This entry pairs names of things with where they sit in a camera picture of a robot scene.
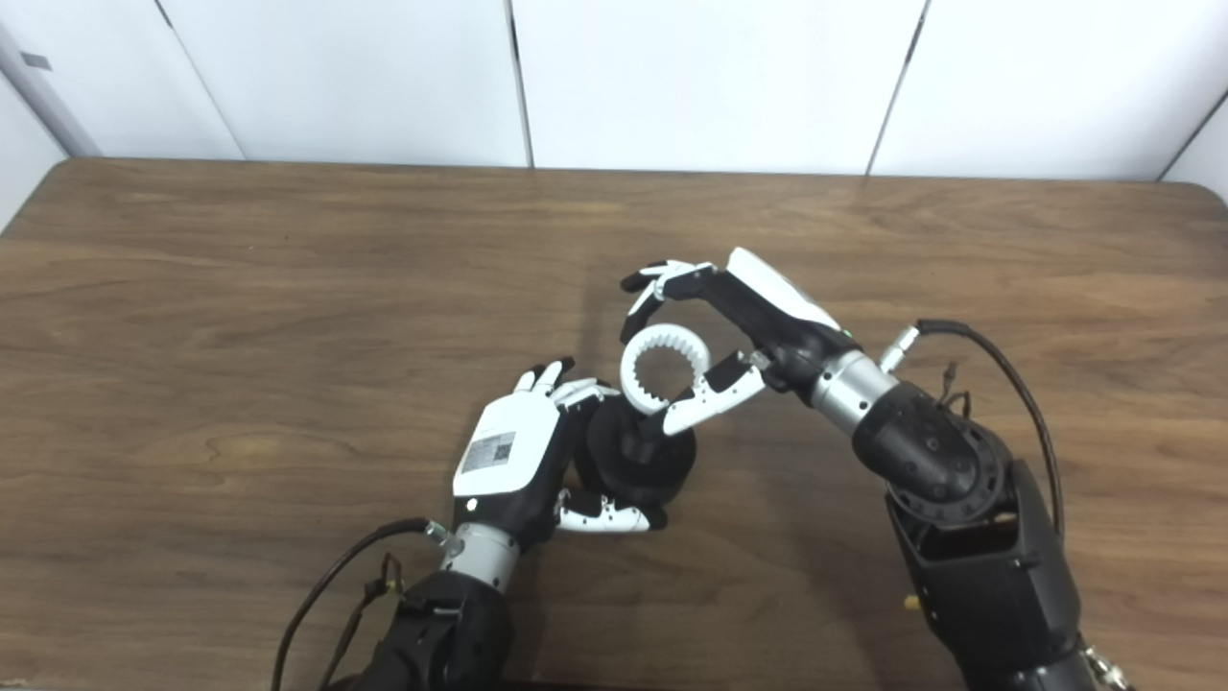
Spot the white and black right hand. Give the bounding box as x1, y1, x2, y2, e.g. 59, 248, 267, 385
620, 248, 861, 439

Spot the white and black left hand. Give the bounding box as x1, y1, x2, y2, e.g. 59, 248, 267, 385
451, 358, 669, 551

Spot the round black stepped part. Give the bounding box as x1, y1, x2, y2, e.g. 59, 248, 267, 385
573, 397, 699, 512

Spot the white toothed ring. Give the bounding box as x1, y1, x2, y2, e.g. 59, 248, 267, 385
620, 324, 713, 417

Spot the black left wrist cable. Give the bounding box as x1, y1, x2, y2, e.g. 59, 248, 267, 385
271, 517, 454, 691

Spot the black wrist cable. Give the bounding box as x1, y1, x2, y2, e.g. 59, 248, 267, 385
876, 319, 1068, 540
271, 517, 454, 691

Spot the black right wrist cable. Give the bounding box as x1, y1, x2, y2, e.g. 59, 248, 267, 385
876, 319, 1068, 540

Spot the grey wall post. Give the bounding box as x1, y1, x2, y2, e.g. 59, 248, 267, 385
0, 19, 103, 160

